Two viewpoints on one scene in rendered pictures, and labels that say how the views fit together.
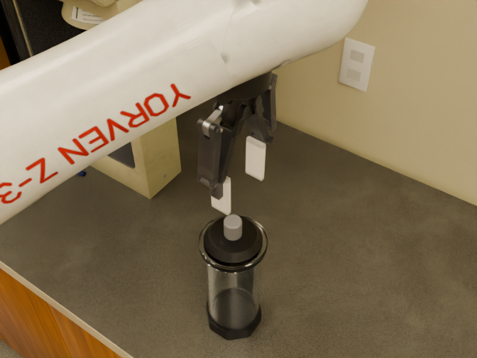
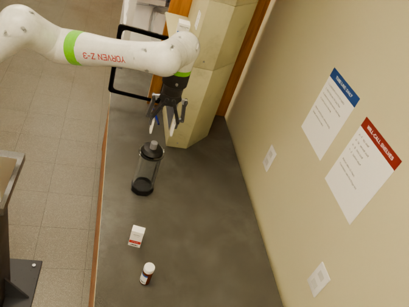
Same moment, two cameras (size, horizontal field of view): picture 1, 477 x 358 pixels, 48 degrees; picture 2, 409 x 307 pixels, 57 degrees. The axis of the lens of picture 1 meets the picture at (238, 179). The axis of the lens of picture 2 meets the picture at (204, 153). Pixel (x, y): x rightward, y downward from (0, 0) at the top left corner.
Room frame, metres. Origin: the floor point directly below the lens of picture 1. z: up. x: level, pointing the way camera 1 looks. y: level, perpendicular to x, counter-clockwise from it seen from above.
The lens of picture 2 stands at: (-0.37, -0.83, 2.16)
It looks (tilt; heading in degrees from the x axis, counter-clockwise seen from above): 37 degrees down; 33
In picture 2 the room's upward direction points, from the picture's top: 21 degrees clockwise
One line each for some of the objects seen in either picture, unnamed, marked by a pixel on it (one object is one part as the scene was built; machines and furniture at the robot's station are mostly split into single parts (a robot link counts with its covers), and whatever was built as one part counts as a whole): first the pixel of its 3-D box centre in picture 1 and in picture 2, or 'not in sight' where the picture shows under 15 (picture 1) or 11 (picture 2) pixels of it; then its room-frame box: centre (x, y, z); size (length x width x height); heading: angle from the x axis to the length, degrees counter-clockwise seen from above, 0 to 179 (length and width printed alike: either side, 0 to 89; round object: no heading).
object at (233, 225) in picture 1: (233, 234); (153, 148); (0.52, 0.01, 1.18); 0.09 x 0.09 x 0.07
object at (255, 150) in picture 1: (255, 158); (172, 127); (0.57, -0.02, 1.30); 0.03 x 0.01 x 0.07; 54
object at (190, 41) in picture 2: not in sight; (181, 52); (0.52, 0.00, 1.62); 0.13 x 0.11 x 0.14; 21
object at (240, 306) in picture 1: (233, 278); (146, 169); (0.52, 0.01, 1.06); 0.11 x 0.11 x 0.21
